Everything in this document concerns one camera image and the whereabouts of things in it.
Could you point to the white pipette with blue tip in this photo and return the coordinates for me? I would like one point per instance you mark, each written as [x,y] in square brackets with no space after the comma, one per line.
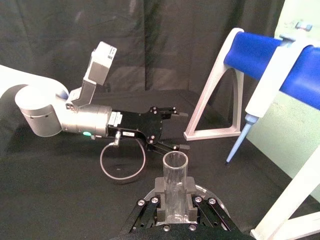
[265,87]

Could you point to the black backdrop curtain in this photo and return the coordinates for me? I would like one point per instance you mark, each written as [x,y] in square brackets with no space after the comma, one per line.
[162,37]

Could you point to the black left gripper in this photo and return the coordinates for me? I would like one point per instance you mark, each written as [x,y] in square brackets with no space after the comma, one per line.
[140,125]

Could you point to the clear plastic tube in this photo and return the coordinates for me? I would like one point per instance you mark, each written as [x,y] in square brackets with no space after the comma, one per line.
[175,185]

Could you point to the black table cloth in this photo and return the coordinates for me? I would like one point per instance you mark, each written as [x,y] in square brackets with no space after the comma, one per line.
[62,200]

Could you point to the clear round dish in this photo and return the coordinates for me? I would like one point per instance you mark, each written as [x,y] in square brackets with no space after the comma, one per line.
[213,197]

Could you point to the white stand with blue bar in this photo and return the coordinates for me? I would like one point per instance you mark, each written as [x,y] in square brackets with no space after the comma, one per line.
[215,82]

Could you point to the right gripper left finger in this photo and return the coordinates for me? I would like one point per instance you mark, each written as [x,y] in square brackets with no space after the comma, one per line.
[146,212]

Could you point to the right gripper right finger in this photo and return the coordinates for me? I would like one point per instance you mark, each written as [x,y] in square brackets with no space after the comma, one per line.
[210,212]

